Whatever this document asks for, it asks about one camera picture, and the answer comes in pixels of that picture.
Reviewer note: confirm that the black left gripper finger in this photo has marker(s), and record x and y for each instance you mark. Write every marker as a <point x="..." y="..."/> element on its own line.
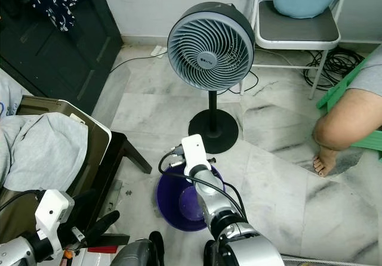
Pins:
<point x="104" y="225"/>

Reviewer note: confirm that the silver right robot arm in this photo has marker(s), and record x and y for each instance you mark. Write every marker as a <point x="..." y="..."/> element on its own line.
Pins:
<point x="227" y="218"/>

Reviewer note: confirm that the purple plastic bucket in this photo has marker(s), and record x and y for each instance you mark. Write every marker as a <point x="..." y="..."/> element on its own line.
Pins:
<point x="170" y="197"/>

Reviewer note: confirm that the grey robot left leg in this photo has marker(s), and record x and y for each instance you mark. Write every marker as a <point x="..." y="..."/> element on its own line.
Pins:
<point x="137" y="251"/>

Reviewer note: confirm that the olive brown chair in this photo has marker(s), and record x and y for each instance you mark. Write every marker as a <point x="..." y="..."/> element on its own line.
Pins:
<point x="104" y="152"/>

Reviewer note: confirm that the grey cloth garment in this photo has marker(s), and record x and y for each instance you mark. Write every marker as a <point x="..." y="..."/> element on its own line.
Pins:
<point x="42" y="152"/>

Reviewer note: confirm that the black cabinet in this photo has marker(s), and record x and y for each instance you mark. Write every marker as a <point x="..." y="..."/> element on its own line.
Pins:
<point x="54" y="63"/>

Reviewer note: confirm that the white printed shirt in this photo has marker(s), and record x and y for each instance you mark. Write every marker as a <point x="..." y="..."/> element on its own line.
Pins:
<point x="6" y="93"/>

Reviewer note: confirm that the person's bare leg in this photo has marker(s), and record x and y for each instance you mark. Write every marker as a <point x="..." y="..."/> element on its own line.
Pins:
<point x="346" y="120"/>

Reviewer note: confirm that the white folding chair grey seat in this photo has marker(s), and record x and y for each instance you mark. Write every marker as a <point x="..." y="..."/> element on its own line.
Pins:
<point x="298" y="30"/>

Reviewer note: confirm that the dark floral garment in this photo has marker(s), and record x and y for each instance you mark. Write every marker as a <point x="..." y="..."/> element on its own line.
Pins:
<point x="59" y="0"/>

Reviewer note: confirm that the person's grey shorts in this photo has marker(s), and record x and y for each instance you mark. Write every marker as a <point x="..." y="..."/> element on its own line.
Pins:
<point x="369" y="72"/>

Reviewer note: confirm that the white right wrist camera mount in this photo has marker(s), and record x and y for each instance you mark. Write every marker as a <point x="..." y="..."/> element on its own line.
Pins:
<point x="195" y="152"/>

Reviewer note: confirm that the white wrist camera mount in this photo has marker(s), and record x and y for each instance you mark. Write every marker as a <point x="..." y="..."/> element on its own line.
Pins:
<point x="195" y="152"/>
<point x="52" y="209"/>

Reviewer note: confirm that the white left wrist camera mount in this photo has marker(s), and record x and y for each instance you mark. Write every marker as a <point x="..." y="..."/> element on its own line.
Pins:
<point x="52" y="209"/>

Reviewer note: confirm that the grey black pedestal fan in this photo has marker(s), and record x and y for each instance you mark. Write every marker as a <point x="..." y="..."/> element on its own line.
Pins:
<point x="210" y="48"/>

